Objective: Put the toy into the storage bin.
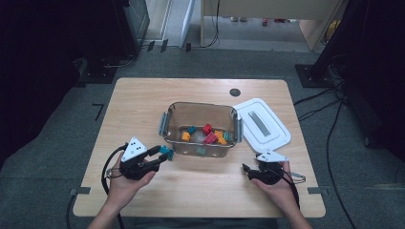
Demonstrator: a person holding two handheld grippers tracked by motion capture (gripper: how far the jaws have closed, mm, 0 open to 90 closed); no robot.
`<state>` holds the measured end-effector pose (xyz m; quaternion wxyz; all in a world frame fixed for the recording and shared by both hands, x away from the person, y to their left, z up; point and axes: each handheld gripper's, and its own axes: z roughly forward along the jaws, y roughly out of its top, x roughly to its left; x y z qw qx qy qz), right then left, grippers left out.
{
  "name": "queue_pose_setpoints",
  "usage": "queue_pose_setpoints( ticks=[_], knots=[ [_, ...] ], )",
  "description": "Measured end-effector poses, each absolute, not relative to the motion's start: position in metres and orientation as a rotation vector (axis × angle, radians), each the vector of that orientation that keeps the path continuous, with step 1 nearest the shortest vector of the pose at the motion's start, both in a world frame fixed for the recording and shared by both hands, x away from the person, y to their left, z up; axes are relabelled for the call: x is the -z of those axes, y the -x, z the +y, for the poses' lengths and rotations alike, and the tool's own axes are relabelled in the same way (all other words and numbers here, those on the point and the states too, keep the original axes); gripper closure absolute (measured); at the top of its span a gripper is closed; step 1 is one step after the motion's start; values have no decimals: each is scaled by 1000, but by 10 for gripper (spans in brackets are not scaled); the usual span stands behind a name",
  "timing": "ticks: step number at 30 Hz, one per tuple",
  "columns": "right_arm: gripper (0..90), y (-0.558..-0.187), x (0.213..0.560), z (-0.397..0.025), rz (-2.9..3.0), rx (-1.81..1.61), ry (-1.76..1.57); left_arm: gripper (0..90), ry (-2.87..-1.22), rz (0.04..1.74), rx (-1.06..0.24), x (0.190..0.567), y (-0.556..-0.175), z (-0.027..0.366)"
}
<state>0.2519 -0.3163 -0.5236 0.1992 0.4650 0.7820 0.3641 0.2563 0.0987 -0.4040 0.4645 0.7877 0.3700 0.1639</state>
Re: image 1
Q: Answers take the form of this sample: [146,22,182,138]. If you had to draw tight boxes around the dark curtain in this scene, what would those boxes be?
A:
[318,0,405,163]
[0,0,128,166]

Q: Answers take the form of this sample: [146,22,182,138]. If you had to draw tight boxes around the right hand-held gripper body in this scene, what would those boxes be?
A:
[256,150,289,186]

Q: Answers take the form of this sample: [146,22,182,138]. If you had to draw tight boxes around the person's right hand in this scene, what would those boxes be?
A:
[251,161,302,218]

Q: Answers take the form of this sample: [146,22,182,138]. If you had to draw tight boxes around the clear brown plastic storage box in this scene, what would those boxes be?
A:
[158,101,245,158]

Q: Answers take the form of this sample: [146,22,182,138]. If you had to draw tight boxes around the person's dark trousers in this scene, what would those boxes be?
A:
[132,218,281,229]

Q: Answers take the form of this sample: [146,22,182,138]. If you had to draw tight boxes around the long black floor cable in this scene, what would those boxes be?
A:
[326,98,357,229]

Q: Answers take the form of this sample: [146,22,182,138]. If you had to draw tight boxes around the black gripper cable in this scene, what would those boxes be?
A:
[270,168,302,211]
[100,143,128,229]

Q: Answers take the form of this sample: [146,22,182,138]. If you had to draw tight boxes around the black hanging cable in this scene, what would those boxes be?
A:
[203,0,222,49]

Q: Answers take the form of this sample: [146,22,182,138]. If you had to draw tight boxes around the yellow object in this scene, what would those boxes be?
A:
[324,19,342,44]

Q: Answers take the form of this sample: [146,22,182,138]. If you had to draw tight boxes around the grey tape strip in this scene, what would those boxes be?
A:
[69,187,92,196]
[307,186,330,195]

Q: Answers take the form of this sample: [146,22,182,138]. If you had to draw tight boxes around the black stand base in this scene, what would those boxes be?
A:
[77,56,118,85]
[294,64,335,89]

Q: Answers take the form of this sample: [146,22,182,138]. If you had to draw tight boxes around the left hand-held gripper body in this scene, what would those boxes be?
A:
[119,136,160,181]

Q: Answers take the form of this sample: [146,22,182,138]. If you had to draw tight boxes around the light wooden desk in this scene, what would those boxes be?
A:
[200,0,347,52]

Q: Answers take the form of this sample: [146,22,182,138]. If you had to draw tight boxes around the person's left hand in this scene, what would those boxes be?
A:
[106,152,157,213]

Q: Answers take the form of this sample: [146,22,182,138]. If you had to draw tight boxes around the black angled floor tape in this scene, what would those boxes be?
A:
[92,102,105,122]

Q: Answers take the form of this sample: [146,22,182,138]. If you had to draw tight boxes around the long red brick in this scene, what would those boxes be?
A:
[203,132,219,145]

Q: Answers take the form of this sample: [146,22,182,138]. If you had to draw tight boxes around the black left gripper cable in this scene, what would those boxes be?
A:
[100,143,128,229]

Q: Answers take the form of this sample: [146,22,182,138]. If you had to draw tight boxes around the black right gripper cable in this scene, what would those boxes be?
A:
[270,168,302,211]

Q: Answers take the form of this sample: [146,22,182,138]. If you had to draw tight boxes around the white box lid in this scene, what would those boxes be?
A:
[233,97,292,156]

